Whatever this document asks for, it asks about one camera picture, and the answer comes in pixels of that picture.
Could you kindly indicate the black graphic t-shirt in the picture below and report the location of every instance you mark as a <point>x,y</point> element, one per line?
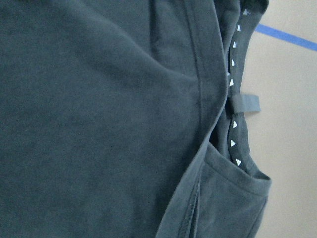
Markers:
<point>124,119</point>

